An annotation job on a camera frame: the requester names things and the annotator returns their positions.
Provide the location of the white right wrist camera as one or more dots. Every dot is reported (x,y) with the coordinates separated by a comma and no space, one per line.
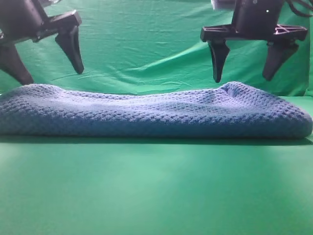
(223,4)

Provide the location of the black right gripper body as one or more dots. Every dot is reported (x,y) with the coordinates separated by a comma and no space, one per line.
(255,20)

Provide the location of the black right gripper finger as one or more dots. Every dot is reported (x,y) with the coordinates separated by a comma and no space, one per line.
(278,53)
(219,52)

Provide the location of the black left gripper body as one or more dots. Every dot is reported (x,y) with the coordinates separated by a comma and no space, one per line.
(22,20)

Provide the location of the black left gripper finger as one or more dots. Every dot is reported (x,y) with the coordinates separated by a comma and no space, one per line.
(68,41)
(10,63)

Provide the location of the blue waffle-weave towel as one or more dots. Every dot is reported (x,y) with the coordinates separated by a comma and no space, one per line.
(233,110)

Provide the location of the green backdrop cloth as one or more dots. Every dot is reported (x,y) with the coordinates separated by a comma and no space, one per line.
(154,46)

